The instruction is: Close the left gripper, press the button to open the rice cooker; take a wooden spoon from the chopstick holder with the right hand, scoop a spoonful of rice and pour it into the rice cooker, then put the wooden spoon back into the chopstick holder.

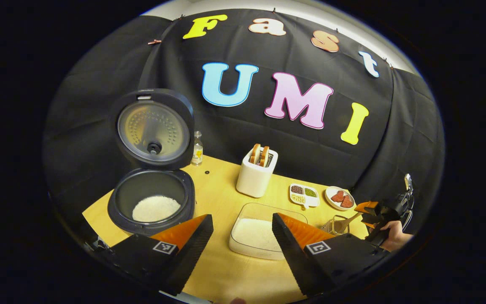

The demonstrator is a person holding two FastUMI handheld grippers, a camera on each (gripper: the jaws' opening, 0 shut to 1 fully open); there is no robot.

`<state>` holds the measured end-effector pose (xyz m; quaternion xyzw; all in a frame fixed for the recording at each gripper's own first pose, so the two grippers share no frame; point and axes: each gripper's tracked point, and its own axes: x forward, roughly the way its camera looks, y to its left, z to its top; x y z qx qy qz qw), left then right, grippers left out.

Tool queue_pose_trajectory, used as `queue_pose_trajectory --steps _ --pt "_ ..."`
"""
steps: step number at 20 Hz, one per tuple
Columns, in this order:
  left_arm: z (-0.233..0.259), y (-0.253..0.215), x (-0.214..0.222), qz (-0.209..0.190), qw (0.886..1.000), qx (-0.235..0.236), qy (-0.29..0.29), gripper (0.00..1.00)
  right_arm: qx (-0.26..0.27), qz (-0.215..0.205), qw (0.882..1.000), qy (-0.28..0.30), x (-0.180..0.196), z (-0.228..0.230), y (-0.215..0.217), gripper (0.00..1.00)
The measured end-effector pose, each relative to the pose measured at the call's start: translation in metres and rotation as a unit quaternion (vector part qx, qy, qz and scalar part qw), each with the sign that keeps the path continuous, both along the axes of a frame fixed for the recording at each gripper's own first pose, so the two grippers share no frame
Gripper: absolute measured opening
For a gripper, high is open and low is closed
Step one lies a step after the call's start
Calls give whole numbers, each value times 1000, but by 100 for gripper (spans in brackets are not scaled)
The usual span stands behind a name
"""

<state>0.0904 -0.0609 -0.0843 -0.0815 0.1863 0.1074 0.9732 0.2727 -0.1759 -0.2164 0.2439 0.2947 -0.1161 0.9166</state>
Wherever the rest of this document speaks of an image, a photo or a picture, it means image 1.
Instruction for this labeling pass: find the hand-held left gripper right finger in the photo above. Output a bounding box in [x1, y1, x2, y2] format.
[272, 212, 389, 296]

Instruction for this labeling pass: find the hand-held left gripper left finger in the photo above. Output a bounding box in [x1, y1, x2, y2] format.
[100, 214, 214, 296]

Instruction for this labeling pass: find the wooden spoon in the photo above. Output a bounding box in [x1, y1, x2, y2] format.
[333, 211, 364, 235]

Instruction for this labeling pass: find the metal wire chopstick holder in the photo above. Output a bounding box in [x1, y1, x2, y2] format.
[321, 215, 349, 235]

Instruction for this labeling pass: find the white rice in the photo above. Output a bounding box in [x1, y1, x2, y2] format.
[232, 218, 286, 252]
[132, 195, 181, 223]

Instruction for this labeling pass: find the black rice cooker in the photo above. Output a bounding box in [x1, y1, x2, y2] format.
[107, 88, 196, 236]

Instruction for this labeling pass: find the clear plastic rice tray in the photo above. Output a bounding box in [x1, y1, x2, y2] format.
[229, 203, 309, 260]

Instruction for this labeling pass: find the white round plate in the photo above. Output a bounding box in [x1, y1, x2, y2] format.
[325, 186, 356, 211]

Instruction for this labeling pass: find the white divided dish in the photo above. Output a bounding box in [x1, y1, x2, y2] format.
[289, 183, 320, 210]

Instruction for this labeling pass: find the white toaster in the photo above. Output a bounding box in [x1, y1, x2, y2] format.
[236, 146, 278, 198]

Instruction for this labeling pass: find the small glass bottle yellow label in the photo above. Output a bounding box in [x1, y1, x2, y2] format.
[191, 131, 204, 166]

